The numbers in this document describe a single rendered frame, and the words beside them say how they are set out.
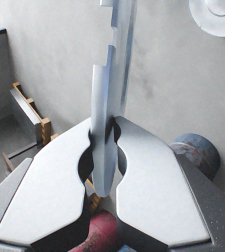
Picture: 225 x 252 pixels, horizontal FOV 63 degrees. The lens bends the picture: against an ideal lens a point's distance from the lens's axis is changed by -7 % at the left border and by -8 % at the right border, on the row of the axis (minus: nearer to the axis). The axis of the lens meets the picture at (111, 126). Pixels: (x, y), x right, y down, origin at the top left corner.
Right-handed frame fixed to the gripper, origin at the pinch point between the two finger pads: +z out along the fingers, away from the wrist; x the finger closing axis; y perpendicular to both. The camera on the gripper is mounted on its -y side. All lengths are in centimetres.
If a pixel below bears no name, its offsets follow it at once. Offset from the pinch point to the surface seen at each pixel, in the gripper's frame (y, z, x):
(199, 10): -6, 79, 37
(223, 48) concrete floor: 12, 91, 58
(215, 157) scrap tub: 76, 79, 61
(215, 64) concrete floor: 22, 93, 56
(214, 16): -4, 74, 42
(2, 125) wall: 203, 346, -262
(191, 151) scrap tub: 69, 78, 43
